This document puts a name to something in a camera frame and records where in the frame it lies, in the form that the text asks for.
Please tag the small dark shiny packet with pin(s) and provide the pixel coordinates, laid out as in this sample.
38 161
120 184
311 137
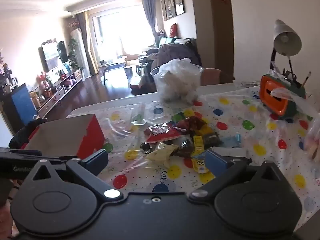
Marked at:
145 147

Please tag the blue fronted cabinet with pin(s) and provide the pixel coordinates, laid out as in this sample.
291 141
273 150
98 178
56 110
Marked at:
22 105

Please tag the wooden television cabinet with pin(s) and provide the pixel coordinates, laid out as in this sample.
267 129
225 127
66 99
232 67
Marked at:
60 90

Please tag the clear plastic bag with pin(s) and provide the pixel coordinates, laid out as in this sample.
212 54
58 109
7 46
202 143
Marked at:
313 140

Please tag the television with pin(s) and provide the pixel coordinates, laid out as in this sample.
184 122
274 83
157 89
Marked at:
52 55

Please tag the balloon print tablecloth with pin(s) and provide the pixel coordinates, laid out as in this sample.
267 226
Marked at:
250 135

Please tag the yellow cartoon snack packet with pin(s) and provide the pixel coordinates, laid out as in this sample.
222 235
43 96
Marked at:
199 163

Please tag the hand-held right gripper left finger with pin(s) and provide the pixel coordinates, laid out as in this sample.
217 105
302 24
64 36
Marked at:
96 161

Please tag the grey desk lamp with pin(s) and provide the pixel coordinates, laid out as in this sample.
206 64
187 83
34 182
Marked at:
286 38

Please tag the dark red snack packet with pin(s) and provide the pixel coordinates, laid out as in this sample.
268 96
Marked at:
192 123

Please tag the clear plastic bin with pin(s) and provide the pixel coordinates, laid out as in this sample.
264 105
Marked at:
180 90

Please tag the dark checked snack packet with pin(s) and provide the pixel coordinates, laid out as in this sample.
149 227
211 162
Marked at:
186 148

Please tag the red cardboard box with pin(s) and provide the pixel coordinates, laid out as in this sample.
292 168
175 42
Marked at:
62 132

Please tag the dark brown snack packet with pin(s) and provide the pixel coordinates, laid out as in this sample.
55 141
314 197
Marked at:
211 140

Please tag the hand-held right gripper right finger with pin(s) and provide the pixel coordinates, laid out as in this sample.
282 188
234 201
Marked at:
215 162

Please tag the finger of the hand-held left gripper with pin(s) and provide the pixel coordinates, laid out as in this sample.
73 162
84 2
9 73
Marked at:
20 152
15 167

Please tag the white standing air conditioner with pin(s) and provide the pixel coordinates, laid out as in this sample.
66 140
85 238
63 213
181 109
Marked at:
77 50

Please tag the cream snack packet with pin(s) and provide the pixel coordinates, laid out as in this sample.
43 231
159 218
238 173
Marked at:
161 154

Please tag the brown curtain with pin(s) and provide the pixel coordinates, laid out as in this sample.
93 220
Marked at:
87 42

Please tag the pile of purple clothes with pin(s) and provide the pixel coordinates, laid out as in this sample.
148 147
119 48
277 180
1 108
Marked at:
175 52

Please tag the white tissue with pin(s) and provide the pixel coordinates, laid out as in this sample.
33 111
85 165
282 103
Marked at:
283 93

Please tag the white plastic bag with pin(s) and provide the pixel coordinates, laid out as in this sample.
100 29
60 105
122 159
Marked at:
178 72

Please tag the green potted plant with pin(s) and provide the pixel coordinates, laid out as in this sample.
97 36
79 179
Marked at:
72 52

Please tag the pink cloth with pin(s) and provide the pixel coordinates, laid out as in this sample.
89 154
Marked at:
211 76

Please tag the red cushion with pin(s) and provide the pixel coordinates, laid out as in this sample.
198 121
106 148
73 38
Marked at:
173 30

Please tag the coffee table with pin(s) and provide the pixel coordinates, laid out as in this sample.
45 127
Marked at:
113 66

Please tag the row of framed wall pictures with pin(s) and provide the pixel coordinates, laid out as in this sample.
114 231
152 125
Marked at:
173 2

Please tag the grey curtain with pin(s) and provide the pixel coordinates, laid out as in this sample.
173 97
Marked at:
149 17

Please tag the orange green tissue box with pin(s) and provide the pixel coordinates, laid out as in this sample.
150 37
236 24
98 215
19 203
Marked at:
275 105

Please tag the crumpled clear plastic film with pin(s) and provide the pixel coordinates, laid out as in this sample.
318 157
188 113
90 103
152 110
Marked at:
138 116

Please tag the clear printed plastic wrapper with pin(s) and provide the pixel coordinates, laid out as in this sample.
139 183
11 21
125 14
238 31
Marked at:
250 83

